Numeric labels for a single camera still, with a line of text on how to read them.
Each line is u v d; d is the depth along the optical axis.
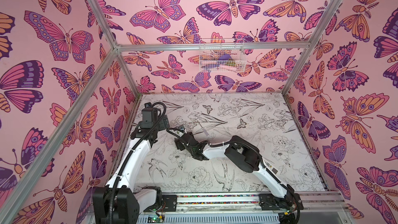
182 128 0.85
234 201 0.75
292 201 0.63
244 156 0.58
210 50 0.97
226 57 0.95
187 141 0.75
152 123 0.60
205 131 1.00
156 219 0.72
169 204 0.73
